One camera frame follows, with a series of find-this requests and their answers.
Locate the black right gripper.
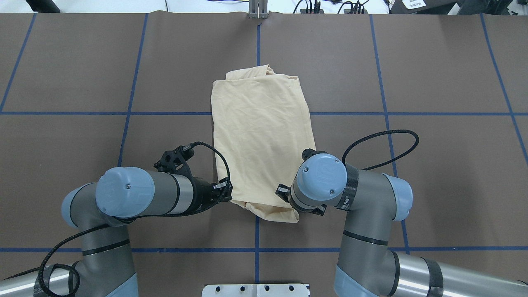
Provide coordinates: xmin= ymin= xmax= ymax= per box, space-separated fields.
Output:
xmin=276 ymin=184 xmax=328 ymax=216

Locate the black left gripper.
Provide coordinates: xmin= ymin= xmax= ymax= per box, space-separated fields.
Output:
xmin=191 ymin=177 xmax=233 ymax=211

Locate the beige long-sleeve printed shirt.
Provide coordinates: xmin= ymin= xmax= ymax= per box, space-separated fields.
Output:
xmin=210 ymin=65 xmax=316 ymax=223

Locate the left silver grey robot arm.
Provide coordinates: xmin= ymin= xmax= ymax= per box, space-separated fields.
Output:
xmin=1 ymin=167 xmax=232 ymax=297

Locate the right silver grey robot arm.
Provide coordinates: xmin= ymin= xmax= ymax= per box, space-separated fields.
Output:
xmin=276 ymin=149 xmax=528 ymax=297

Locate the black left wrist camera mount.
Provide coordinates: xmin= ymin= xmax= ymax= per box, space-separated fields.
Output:
xmin=153 ymin=144 xmax=195 ymax=174

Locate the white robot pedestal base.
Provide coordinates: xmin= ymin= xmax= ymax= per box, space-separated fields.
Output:
xmin=201 ymin=283 xmax=311 ymax=297

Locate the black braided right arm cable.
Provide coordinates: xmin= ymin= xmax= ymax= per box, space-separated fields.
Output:
xmin=342 ymin=130 xmax=420 ymax=171

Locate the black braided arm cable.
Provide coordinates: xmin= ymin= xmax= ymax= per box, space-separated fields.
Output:
xmin=342 ymin=130 xmax=420 ymax=171
xmin=0 ymin=141 xmax=231 ymax=297

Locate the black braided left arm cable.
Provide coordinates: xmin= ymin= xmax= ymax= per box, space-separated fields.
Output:
xmin=0 ymin=141 xmax=231 ymax=297

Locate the grey aluminium frame post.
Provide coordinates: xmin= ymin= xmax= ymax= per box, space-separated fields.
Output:
xmin=248 ymin=0 xmax=269 ymax=19

